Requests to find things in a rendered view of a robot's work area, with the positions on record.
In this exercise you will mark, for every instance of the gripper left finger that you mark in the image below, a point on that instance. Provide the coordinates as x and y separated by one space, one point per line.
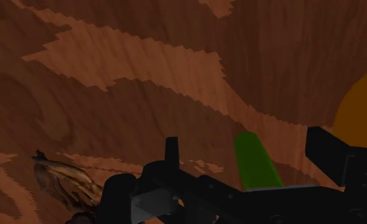
124 192

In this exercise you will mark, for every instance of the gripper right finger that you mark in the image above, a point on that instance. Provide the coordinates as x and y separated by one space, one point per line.
335 155

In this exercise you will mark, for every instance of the orange round object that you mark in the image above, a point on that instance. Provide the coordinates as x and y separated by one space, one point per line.
361 114

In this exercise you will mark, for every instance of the brown striped figure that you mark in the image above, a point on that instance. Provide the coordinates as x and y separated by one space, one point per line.
67 181

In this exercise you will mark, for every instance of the green cylinder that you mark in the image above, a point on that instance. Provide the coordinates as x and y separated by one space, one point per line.
255 164

